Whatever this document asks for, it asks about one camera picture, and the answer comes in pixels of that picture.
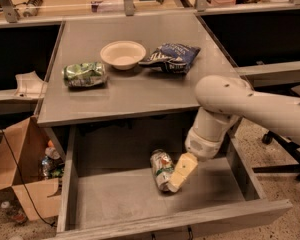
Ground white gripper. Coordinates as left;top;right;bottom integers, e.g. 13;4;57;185
167;127;223;193

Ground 7up soda can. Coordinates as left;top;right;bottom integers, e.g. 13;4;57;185
150;149;177;193

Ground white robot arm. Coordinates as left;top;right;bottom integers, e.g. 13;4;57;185
167;75;300;192

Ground grey open drawer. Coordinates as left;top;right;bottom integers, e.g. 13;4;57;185
57;112;292;240

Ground grey counter cabinet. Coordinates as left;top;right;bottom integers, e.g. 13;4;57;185
33;12;258;152

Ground blue chip bag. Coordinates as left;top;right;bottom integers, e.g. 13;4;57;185
138;43;201;74

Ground black office chair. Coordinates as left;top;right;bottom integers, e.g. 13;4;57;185
251;83;300;240

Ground white paper bowl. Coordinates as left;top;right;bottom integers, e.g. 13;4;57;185
100;41;146;70

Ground green chip bag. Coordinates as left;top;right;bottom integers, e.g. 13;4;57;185
62;62;107;88

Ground bottles in cardboard box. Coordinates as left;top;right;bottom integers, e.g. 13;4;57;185
40;140;64;180

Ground brown cardboard box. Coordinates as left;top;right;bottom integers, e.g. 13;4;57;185
0;117;61;221

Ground plastic bottle on floor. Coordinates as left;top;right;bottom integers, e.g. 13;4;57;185
1;201;27;224

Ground grey bracket left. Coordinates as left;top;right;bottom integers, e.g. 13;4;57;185
14;71;47;99

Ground black cable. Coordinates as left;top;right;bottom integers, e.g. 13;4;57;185
0;105;57;228

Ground grey metal post left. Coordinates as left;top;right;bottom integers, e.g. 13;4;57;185
0;0;20;23

